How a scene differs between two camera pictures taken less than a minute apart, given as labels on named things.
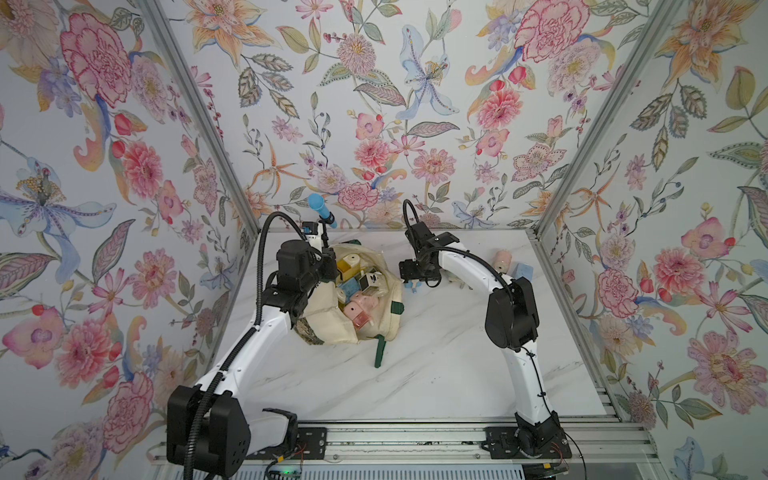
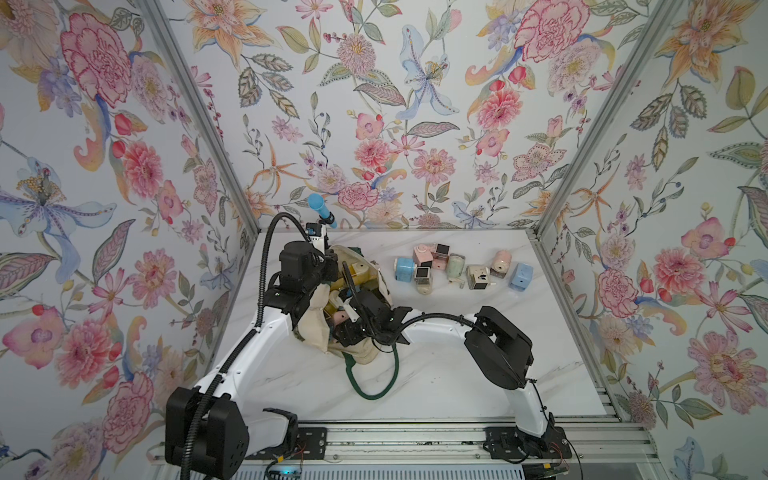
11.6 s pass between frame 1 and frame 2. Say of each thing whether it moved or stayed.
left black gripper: stayed
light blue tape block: moved
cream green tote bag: moved
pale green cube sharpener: moved
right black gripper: moved
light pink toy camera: stayed
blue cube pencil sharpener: stayed
